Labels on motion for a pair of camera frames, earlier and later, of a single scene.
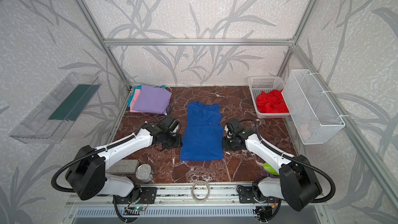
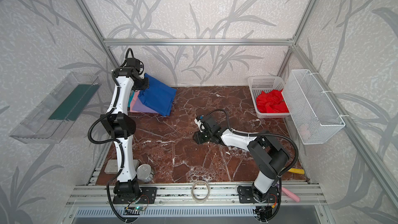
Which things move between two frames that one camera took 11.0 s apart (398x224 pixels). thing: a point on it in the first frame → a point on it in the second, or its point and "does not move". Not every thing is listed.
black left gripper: x=172 y=141 → x=142 y=84
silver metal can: x=144 y=172 does not move
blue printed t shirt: x=202 y=138 → x=158 y=97
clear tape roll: x=192 y=194 does not move
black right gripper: x=230 y=143 → x=202 y=136
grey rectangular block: x=124 y=166 does not move
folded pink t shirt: x=136 y=95 does not move
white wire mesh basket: x=314 y=114 does not move
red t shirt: x=271 y=102 does not move
